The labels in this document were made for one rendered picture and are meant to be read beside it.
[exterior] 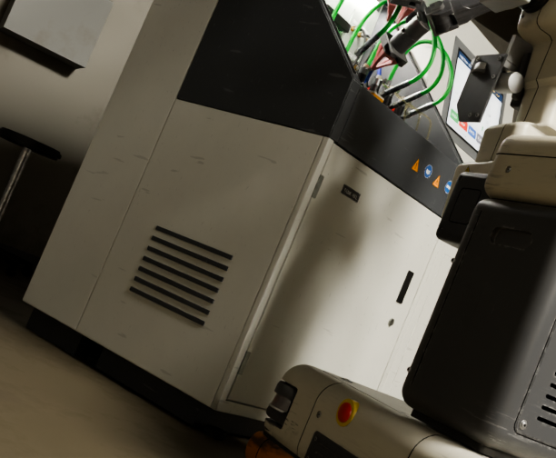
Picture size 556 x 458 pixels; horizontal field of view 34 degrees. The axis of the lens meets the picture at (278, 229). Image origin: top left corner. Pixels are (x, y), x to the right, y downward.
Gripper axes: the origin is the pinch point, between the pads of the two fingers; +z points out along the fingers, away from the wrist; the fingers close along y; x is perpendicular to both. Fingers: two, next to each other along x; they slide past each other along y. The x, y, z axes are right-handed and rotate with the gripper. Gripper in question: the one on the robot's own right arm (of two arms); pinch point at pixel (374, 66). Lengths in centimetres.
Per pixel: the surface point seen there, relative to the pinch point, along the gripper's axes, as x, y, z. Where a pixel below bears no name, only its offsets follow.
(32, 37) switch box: 24, 167, 162
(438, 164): -21.9, -26.3, 2.7
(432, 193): -24.7, -31.1, 8.9
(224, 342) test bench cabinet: 30, -78, 46
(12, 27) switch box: 34, 168, 163
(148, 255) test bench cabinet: 39, -44, 62
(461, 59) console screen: -52, 35, -4
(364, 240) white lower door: -2, -50, 21
